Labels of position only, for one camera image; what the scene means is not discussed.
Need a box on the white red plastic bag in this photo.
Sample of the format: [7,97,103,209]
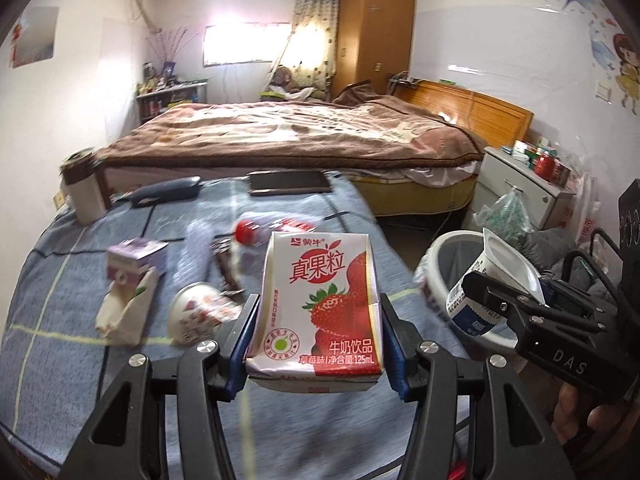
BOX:
[560,172,601,246]

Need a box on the strawberry milk carton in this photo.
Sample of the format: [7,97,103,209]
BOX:
[245,232,384,394]

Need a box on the right hand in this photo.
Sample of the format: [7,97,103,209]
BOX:
[551,382,639,452]

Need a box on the teddy bear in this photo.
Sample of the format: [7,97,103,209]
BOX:
[269,65,299,94]

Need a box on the blue checked table cloth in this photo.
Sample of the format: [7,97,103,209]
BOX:
[1,172,464,479]

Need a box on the wooden headboard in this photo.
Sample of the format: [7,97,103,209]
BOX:
[393,80,534,148]

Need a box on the white foam fruit net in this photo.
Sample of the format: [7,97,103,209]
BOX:
[174,220,214,289]

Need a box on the purple small carton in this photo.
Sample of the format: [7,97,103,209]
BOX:
[106,237,169,286]

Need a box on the grey jacket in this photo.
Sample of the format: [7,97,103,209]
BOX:
[520,228,615,304]

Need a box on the white yogurt cup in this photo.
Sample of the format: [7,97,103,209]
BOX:
[446,228,546,337]

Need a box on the green patterned plastic bag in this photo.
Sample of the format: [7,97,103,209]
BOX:
[473,186,533,249]

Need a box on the cartoon children wall sticker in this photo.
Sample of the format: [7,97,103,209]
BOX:
[589,18,639,115]

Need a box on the cluttered wall shelf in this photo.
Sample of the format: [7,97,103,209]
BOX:
[136,62,208,124]

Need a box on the floral curtain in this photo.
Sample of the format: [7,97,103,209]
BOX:
[281,0,340,91]

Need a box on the silver wall poster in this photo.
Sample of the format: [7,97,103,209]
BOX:
[10,6,58,68]

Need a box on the crumpled white paper cup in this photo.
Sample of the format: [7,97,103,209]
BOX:
[167,282,242,346]

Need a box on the red jar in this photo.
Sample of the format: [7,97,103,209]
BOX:
[534,154,556,182]

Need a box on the wooden wardrobe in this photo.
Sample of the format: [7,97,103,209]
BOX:
[331,0,416,96]

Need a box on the black smartphone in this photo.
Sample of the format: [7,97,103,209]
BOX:
[247,170,332,196]

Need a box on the brown blanket bed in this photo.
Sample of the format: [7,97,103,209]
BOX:
[99,82,487,217]

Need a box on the cream paper bag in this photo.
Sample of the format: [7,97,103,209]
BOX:
[96,266,160,347]

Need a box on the white nightstand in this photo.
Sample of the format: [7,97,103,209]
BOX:
[462,148,574,231]

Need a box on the brown coffee sachet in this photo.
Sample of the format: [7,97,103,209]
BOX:
[212,238,244,296]

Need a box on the white brown travel mug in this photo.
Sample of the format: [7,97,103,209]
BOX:
[60,148,112,226]

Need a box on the clear bottle red cap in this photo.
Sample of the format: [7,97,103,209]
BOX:
[233,217,316,247]

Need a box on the white round trash bin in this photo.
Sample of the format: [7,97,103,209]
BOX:
[413,230,516,356]

